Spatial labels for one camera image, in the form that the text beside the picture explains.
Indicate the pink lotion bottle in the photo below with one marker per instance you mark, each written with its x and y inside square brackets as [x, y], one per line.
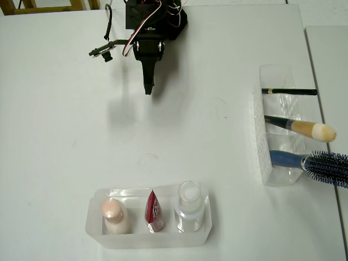
[110, 209]

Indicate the gold makeup brush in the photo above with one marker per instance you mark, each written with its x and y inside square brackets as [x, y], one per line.
[304, 127]

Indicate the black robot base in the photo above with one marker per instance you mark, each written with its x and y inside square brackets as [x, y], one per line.
[179, 27]

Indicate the clear spray bottle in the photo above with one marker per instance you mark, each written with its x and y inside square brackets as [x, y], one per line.
[189, 195]

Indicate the red hand cream tube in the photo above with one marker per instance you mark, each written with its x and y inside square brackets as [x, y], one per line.
[153, 212]

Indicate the clear acrylic organizer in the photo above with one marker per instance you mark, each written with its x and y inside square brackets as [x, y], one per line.
[262, 152]

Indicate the dark eyeliner pencil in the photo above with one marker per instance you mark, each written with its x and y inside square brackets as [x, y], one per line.
[293, 91]

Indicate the blue round hairbrush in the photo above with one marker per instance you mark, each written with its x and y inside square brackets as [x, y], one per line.
[288, 160]

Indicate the translucent white plastic tray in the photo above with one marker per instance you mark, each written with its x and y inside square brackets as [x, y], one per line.
[152, 240]

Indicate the black gripper camera module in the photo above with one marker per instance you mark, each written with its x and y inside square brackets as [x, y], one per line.
[104, 50]

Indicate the wooden chair frame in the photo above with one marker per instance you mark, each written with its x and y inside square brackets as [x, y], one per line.
[40, 10]

